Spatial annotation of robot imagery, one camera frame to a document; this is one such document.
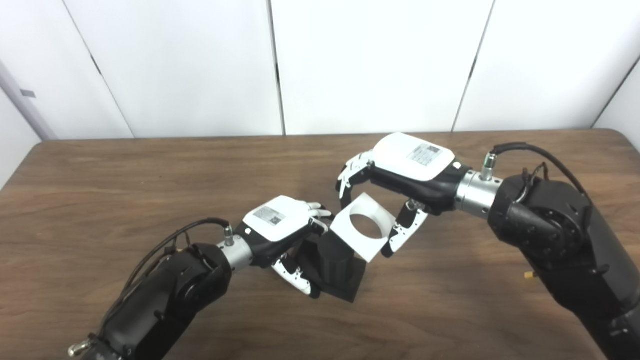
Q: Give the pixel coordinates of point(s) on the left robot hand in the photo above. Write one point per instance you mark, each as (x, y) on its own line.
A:
(275, 220)

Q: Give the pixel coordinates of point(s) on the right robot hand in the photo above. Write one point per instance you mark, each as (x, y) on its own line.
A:
(405, 160)

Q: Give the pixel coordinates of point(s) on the white square piece with hole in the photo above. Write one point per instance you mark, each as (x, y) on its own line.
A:
(345, 230)

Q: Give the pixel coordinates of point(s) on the black peg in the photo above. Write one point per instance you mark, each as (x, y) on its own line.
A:
(340, 275)

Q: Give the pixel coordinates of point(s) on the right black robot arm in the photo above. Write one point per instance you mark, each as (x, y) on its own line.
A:
(550, 230)

